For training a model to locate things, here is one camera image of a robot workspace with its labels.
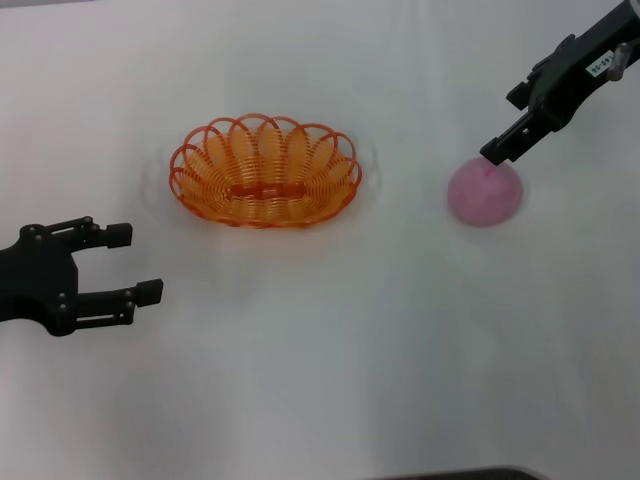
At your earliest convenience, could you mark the pink soft peach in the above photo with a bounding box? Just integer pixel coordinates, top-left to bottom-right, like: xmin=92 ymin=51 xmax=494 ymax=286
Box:
xmin=446 ymin=155 xmax=525 ymax=229

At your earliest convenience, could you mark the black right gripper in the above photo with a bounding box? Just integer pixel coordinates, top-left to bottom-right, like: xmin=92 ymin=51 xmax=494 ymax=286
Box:
xmin=479 ymin=0 xmax=640 ymax=168

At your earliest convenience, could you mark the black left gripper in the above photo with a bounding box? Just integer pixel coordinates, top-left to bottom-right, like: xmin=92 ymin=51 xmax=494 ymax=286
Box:
xmin=0 ymin=215 xmax=165 ymax=338

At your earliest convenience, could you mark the orange plastic wire basket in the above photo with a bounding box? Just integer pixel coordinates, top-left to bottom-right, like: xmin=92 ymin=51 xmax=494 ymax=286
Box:
xmin=168 ymin=113 xmax=362 ymax=230

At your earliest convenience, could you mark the black rounded robot base edge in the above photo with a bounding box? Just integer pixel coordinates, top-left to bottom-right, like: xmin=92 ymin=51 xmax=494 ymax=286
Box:
xmin=394 ymin=466 xmax=544 ymax=480

